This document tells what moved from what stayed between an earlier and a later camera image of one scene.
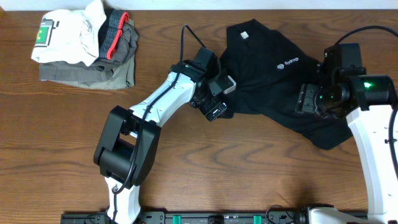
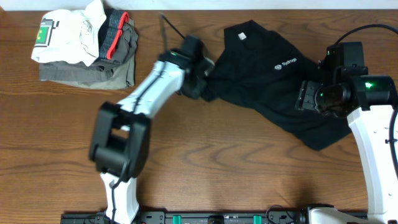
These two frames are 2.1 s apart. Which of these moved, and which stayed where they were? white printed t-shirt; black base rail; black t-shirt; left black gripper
Moved: left black gripper
Stayed: white printed t-shirt; black t-shirt; black base rail
